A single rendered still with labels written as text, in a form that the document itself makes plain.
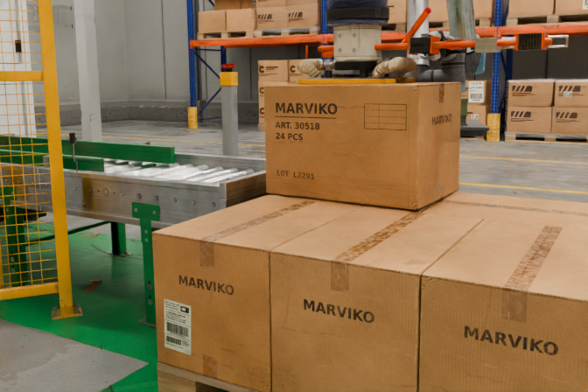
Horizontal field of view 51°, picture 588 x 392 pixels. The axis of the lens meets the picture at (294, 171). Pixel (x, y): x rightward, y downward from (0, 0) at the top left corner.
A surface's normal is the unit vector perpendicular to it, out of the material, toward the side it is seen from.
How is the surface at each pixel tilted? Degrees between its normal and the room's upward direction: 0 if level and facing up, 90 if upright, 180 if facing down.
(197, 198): 90
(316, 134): 90
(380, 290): 90
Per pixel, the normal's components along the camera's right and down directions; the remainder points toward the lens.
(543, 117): -0.49, 0.14
